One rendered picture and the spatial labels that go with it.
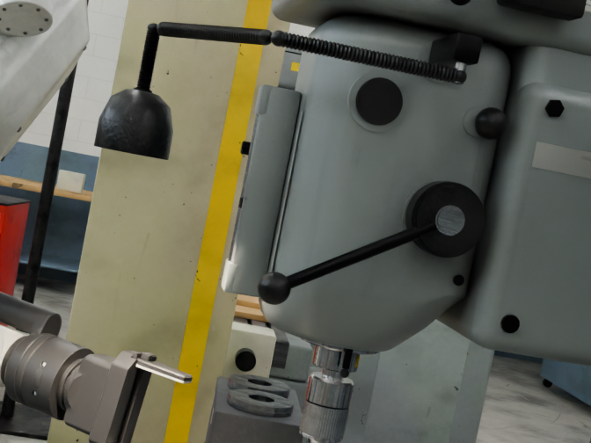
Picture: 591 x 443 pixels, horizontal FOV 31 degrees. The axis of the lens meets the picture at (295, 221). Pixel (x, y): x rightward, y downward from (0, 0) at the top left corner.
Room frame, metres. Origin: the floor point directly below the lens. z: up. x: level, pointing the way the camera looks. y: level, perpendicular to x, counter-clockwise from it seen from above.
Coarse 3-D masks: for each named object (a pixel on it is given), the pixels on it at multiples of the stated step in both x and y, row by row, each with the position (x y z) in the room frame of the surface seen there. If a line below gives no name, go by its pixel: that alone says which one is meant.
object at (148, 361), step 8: (144, 352) 1.19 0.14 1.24; (144, 360) 1.18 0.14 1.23; (152, 360) 1.20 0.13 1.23; (144, 368) 1.18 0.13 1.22; (152, 368) 1.18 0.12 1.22; (160, 368) 1.17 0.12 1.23; (168, 368) 1.18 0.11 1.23; (168, 376) 1.17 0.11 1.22; (176, 376) 1.17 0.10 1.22; (184, 376) 1.17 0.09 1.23; (192, 376) 1.18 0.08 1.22
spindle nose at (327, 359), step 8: (320, 352) 1.08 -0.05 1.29; (328, 352) 1.08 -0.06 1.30; (336, 352) 1.07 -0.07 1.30; (344, 352) 1.07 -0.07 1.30; (312, 360) 1.09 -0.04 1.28; (320, 360) 1.08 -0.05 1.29; (328, 360) 1.07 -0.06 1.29; (336, 360) 1.07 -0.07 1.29; (352, 360) 1.08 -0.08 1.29; (328, 368) 1.07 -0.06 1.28; (336, 368) 1.07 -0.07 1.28; (352, 368) 1.08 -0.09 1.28
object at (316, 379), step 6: (318, 372) 1.11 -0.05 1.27; (312, 378) 1.09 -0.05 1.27; (318, 378) 1.08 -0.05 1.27; (324, 378) 1.08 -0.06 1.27; (348, 378) 1.11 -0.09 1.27; (312, 384) 1.08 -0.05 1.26; (318, 384) 1.08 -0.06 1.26; (324, 384) 1.08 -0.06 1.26; (330, 384) 1.07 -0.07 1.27; (336, 384) 1.07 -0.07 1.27; (342, 384) 1.08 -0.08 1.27; (348, 384) 1.08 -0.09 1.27; (330, 390) 1.07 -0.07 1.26; (336, 390) 1.07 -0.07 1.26; (342, 390) 1.08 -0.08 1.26; (348, 390) 1.08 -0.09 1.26
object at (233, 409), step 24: (216, 384) 1.53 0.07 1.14; (240, 384) 1.49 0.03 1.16; (264, 384) 1.54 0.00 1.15; (216, 408) 1.38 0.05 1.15; (240, 408) 1.39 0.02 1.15; (264, 408) 1.38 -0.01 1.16; (288, 408) 1.40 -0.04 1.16; (216, 432) 1.36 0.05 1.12; (240, 432) 1.36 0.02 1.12; (264, 432) 1.36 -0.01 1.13; (288, 432) 1.37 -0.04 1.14
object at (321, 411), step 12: (312, 396) 1.08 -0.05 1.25; (324, 396) 1.07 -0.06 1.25; (336, 396) 1.07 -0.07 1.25; (348, 396) 1.08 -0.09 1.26; (312, 408) 1.08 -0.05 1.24; (324, 408) 1.07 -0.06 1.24; (336, 408) 1.08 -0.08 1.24; (348, 408) 1.09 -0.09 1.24; (312, 420) 1.08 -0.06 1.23; (324, 420) 1.07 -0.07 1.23; (336, 420) 1.08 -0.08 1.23; (300, 432) 1.09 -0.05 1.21; (312, 432) 1.08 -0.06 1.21; (324, 432) 1.07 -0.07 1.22; (336, 432) 1.08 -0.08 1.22
